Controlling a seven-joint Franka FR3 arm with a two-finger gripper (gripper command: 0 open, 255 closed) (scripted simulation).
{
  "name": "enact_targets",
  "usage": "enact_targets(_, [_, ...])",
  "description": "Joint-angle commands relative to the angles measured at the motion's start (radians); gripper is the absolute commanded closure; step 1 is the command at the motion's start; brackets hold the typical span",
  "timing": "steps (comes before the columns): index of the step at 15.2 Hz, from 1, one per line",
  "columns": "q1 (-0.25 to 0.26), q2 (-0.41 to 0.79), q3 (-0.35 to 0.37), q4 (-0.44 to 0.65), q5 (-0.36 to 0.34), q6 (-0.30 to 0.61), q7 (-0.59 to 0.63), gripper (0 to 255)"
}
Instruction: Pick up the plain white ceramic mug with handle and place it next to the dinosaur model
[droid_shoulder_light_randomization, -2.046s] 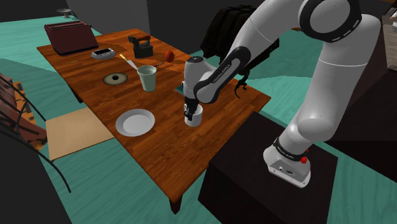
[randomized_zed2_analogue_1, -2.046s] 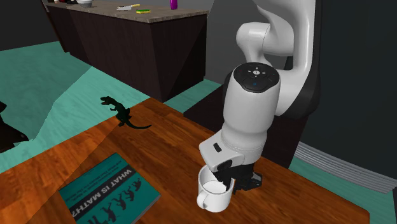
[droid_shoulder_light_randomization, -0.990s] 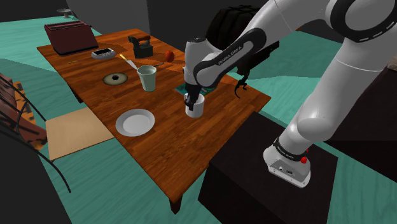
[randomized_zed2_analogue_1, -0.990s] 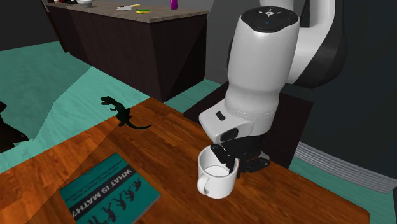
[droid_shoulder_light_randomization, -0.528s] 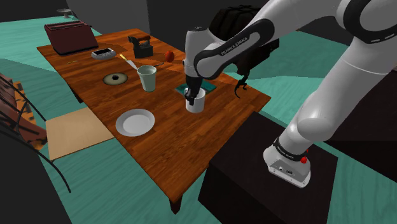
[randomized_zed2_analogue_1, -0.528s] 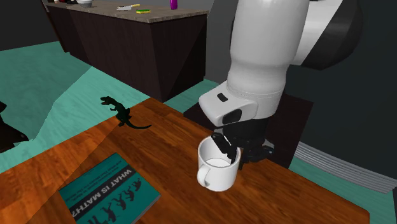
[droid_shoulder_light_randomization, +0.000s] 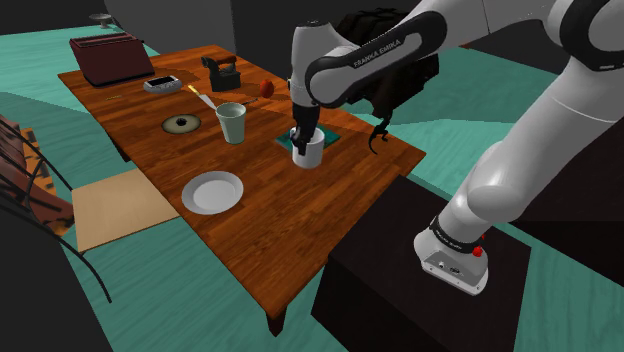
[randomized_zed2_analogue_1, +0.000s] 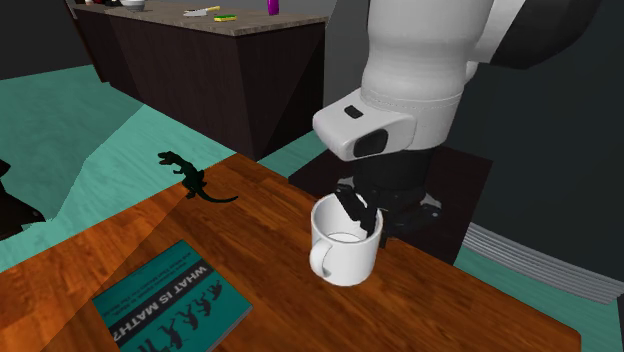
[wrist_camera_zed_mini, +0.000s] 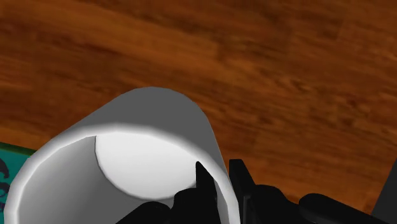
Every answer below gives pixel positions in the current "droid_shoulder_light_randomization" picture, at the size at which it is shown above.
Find black clothes iron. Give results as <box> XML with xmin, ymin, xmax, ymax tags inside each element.
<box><xmin>200</xmin><ymin>54</ymin><xmax>243</xmax><ymax>93</ymax></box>

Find small grey round stand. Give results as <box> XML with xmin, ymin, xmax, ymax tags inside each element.
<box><xmin>88</xmin><ymin>12</ymin><xmax>115</xmax><ymax>29</ymax></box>

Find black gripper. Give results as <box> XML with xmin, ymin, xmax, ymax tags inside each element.
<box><xmin>291</xmin><ymin>102</ymin><xmax>322</xmax><ymax>157</ymax></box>

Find round olive disc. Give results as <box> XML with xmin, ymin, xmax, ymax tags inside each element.
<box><xmin>160</xmin><ymin>112</ymin><xmax>203</xmax><ymax>136</ymax></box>

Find white mug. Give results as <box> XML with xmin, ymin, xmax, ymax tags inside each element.
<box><xmin>290</xmin><ymin>125</ymin><xmax>326</xmax><ymax>170</ymax></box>

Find tan floor mat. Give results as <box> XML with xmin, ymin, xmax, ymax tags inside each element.
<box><xmin>70</xmin><ymin>167</ymin><xmax>182</xmax><ymax>254</ymax></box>

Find white plate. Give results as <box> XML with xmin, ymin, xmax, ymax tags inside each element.
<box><xmin>180</xmin><ymin>169</ymin><xmax>245</xmax><ymax>217</ymax></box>

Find pale green cup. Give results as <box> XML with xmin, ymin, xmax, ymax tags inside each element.
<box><xmin>214</xmin><ymin>101</ymin><xmax>248</xmax><ymax>146</ymax></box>

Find dark red toaster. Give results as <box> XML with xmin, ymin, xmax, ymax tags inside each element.
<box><xmin>69</xmin><ymin>32</ymin><xmax>157</xmax><ymax>89</ymax></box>

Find brown wooden table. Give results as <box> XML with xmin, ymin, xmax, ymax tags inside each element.
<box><xmin>57</xmin><ymin>44</ymin><xmax>427</xmax><ymax>338</ymax></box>

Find teal square coaster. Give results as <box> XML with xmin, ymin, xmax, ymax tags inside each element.
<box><xmin>274</xmin><ymin>123</ymin><xmax>342</xmax><ymax>153</ymax></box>

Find dark robot stand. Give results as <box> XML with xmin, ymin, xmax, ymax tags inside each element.
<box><xmin>310</xmin><ymin>174</ymin><xmax>533</xmax><ymax>352</ymax></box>

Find grey flat phone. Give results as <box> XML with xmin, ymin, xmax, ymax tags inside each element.
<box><xmin>142</xmin><ymin>74</ymin><xmax>184</xmax><ymax>95</ymax></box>

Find yellow-handled knife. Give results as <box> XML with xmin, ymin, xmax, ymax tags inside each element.
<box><xmin>186</xmin><ymin>84</ymin><xmax>219</xmax><ymax>111</ymax></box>

